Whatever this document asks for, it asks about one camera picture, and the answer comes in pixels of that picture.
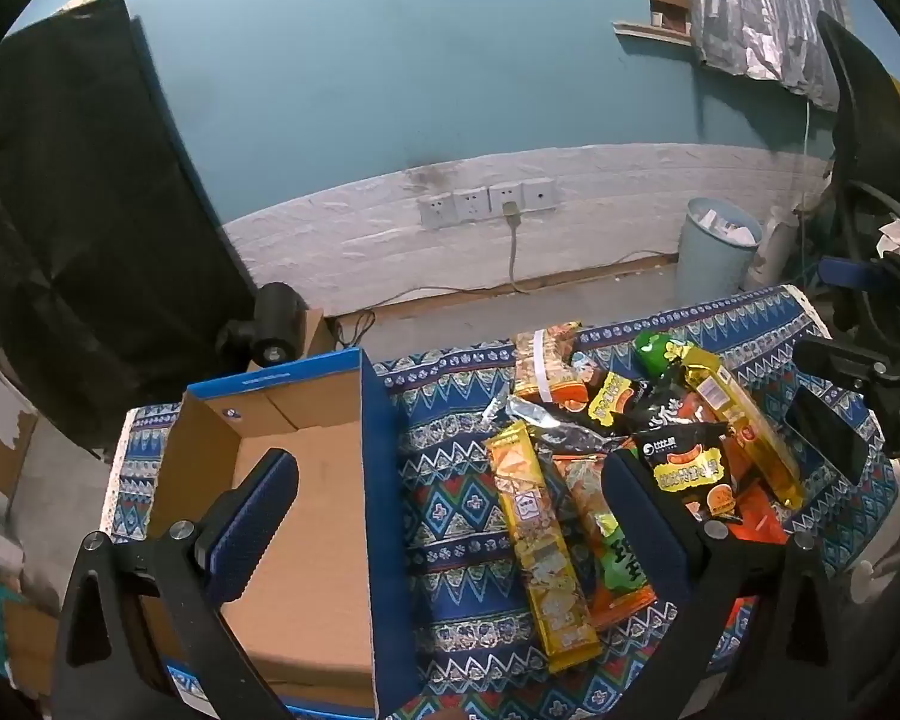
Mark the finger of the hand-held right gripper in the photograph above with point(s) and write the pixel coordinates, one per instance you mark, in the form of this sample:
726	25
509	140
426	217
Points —
847	275
840	364

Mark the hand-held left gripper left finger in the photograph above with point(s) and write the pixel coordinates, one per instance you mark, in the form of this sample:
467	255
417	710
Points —
251	525

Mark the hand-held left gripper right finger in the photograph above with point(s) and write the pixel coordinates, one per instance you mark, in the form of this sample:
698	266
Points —
637	517

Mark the orange and green snack packet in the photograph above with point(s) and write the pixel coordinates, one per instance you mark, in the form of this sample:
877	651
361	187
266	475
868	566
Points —
615	570

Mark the black burger-print snack packet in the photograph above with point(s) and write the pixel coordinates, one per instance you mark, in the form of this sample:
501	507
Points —
682	465

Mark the blue-edged cardboard box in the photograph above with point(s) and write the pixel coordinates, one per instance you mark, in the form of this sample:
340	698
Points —
307	480

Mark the long yellow snack packet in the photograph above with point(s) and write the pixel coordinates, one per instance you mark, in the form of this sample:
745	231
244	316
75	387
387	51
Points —
540	555

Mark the black and orange snack packet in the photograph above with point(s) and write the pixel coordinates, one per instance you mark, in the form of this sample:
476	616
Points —
664	412

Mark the long gold snack packet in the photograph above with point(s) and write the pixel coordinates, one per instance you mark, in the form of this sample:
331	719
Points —
735	420

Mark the red snack packet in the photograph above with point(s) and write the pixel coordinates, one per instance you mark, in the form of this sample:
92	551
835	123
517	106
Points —
757	517

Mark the small black yellow snack packet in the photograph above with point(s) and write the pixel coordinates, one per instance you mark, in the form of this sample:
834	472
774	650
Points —
611	397

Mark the silver foil snack packet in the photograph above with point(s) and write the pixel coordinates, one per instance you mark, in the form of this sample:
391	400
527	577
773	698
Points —
547	424

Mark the white-banded noodle snack packet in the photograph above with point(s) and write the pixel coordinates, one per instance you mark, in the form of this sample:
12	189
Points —
551	371

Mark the black smartphone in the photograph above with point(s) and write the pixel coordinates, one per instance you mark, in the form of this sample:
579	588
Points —
825	431

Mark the white plastic bottle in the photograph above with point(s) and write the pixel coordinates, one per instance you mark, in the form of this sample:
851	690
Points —
772	247

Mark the pale blue waste bin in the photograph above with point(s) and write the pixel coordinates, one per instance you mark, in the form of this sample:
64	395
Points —
709	262

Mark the black office chair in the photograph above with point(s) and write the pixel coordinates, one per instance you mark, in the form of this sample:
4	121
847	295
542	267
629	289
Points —
862	112

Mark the blue patterned tablecloth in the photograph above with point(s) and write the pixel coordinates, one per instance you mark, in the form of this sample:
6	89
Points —
457	465

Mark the black cylindrical device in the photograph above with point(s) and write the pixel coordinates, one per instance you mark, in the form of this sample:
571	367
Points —
274	319

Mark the white peeling door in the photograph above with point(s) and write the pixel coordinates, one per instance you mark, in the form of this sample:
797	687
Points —
0	420

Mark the silver foil curtain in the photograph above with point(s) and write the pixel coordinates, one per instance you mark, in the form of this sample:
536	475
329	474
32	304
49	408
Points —
757	7

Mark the wooden window ledge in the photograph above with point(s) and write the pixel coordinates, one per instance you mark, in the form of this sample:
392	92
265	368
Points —
652	28

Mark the large black cloth cover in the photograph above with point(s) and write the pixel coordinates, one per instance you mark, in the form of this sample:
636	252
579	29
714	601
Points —
82	202

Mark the white wall socket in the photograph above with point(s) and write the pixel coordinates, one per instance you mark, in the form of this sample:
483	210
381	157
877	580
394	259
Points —
540	193
471	205
436	211
505	195

